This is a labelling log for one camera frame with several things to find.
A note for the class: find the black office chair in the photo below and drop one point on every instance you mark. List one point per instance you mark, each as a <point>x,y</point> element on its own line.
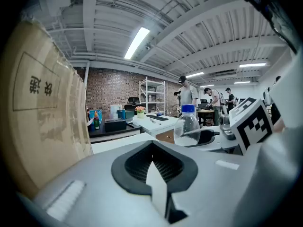
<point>132,104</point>

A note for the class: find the person's right forearm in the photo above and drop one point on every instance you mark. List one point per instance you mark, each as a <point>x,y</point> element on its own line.
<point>279,126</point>

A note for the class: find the black keyboard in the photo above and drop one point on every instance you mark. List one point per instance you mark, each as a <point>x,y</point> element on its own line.
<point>157,117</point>

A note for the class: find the long ceiling light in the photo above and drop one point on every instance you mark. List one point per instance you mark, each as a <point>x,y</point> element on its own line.
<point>242,82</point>
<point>194,74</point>
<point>252,65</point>
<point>137,42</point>

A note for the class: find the blue plastic bin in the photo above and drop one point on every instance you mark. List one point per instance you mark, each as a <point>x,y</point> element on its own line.
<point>98,115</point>

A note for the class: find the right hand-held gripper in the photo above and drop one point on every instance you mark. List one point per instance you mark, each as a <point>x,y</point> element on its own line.
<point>251,124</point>

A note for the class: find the white robot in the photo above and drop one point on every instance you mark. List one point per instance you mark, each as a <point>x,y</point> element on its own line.
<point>267,96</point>

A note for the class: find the black desk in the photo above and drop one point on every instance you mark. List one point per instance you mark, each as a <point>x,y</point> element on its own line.
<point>113,133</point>

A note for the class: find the white table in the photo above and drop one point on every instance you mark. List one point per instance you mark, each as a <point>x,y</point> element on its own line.
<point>113,143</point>

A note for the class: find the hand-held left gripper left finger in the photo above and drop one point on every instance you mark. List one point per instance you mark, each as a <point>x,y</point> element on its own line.
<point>99,197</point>

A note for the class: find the round wooden table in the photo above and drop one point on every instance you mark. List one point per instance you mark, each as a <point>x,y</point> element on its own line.
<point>205,113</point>

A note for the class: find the clear plastic bottle blue cap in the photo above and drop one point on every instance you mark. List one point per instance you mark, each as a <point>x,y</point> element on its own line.
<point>187,126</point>

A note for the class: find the black box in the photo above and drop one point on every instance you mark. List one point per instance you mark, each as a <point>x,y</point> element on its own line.
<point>115,125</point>

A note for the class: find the white container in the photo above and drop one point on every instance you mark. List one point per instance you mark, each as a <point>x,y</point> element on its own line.
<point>115,111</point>

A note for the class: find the white desk with wooden drawer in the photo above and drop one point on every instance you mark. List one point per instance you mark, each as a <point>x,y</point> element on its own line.
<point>156,125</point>

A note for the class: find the brown cardboard box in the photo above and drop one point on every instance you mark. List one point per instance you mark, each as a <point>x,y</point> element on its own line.
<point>42,117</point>

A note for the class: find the potted flowers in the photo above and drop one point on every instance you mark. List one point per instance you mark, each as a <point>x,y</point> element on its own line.
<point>140,111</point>

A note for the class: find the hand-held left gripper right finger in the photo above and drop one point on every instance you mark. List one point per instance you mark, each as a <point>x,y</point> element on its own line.
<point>274,164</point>

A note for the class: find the dark bottle orange cap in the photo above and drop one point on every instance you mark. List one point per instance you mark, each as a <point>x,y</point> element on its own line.
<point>96,122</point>

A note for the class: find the white metal shelf rack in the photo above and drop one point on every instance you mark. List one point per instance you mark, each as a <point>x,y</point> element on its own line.
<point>152,93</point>

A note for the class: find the teal box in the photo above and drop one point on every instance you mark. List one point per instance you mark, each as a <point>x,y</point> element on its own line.
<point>126,115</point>

